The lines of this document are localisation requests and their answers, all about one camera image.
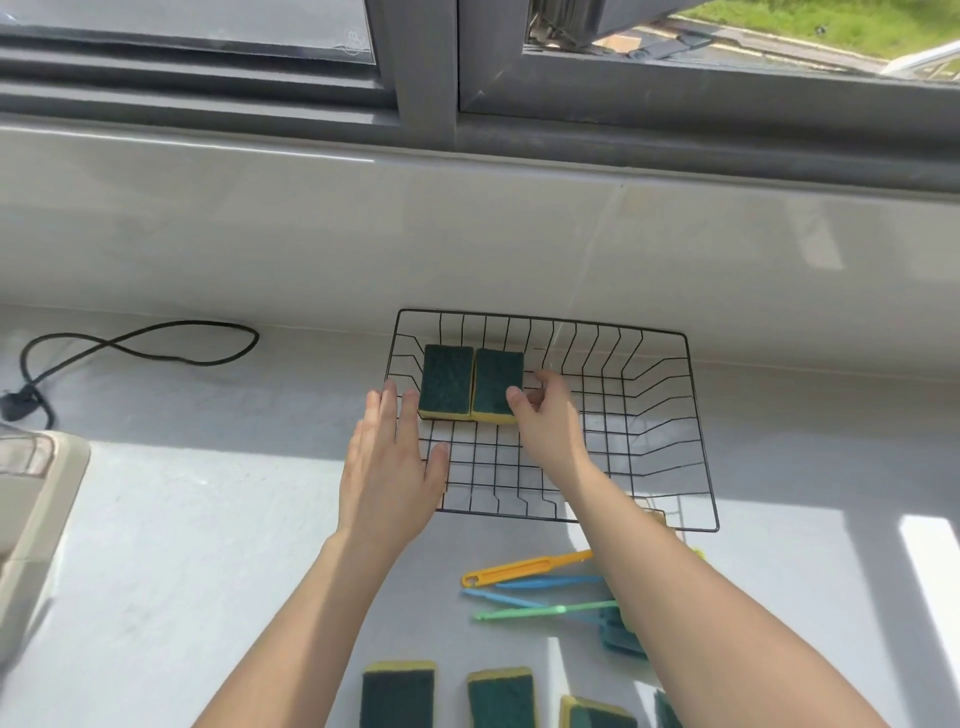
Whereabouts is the orange-handled mustard sponge brush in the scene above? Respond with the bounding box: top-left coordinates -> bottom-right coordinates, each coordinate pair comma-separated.
460,548 -> 595,589

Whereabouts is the open grey window sash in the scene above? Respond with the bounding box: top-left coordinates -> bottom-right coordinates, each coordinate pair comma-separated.
524,0 -> 721,52

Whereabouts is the yellow head blue handle brush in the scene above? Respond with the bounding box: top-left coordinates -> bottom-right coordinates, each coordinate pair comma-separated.
494,573 -> 606,592

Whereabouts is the black wire basket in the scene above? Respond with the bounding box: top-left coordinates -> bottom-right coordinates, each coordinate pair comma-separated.
383,308 -> 721,534

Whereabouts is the green sponge brush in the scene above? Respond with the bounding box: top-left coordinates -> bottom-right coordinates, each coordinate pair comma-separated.
470,598 -> 639,627

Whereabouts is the person's left hand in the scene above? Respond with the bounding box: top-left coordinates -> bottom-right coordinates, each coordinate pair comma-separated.
337,378 -> 451,558

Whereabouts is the person's right hand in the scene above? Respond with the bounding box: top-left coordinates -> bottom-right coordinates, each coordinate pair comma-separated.
506,368 -> 598,498

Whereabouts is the cream coffee machine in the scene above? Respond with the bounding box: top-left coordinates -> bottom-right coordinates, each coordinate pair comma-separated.
0,421 -> 91,669

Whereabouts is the person's right forearm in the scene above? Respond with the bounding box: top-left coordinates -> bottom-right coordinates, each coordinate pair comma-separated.
558,464 -> 890,728

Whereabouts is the blue sponge brush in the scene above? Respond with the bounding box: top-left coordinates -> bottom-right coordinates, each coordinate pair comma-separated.
460,587 -> 652,663

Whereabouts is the black power cable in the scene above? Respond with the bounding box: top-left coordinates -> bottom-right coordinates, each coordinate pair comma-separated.
0,320 -> 261,431

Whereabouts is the silver metal railing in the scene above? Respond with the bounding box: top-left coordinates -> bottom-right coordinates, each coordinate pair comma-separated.
881,41 -> 960,80

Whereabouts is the person's left forearm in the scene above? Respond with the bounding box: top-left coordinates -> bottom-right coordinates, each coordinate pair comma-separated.
194,528 -> 410,728

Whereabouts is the dark grey window frame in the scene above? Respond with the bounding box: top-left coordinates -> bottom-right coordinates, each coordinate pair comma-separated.
0,0 -> 960,198

